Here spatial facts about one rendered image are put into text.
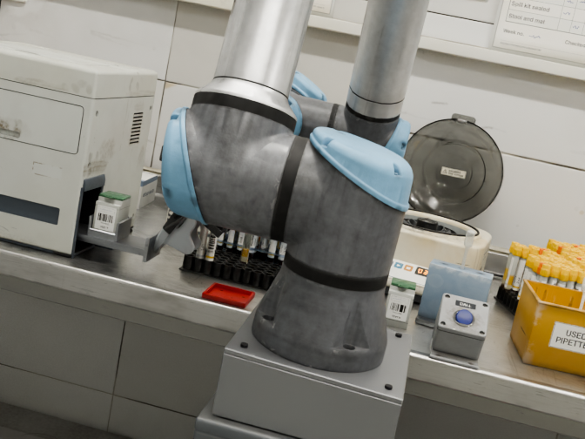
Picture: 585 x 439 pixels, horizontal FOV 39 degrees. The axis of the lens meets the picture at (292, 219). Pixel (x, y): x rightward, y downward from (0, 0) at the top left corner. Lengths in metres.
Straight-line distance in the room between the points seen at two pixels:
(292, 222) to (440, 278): 0.54
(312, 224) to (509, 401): 0.51
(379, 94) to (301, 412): 0.43
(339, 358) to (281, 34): 0.35
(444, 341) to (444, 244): 0.31
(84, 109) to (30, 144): 0.11
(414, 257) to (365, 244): 0.66
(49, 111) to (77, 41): 0.70
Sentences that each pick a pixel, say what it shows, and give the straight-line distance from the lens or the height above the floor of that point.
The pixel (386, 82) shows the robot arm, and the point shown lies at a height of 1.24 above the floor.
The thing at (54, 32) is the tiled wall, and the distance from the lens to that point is 2.05.
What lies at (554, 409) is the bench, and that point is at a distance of 1.26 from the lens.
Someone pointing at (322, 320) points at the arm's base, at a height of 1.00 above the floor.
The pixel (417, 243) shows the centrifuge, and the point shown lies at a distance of 1.50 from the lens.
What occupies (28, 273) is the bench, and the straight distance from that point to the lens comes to 1.35.
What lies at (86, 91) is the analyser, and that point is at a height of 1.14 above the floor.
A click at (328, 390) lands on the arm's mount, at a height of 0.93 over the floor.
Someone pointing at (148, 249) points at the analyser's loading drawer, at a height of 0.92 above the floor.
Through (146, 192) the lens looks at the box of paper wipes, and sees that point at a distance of 1.81.
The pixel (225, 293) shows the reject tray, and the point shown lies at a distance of 1.30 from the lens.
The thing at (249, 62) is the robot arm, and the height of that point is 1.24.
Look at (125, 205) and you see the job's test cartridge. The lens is 1.36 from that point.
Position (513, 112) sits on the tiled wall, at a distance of 1.84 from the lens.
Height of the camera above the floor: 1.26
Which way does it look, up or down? 11 degrees down
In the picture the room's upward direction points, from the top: 11 degrees clockwise
